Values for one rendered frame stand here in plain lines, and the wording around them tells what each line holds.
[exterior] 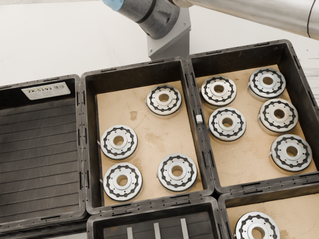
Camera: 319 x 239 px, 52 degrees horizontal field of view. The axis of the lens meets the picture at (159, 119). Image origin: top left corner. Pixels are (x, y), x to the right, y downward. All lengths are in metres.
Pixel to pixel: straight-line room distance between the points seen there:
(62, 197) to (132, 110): 0.31
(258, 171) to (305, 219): 0.16
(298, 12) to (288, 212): 0.57
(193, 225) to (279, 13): 0.57
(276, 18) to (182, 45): 0.67
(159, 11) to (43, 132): 0.51
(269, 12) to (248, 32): 0.85
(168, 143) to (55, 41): 0.68
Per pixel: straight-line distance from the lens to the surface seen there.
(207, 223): 0.86
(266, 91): 0.98
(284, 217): 0.90
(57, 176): 0.96
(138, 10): 1.05
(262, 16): 0.49
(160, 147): 0.92
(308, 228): 0.91
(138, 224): 0.87
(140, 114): 0.97
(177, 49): 1.13
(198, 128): 0.83
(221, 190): 0.78
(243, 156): 0.92
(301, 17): 0.45
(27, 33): 1.46
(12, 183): 1.00
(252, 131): 0.95
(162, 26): 1.09
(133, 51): 1.26
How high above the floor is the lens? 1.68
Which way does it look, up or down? 63 degrees down
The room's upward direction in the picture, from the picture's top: 10 degrees counter-clockwise
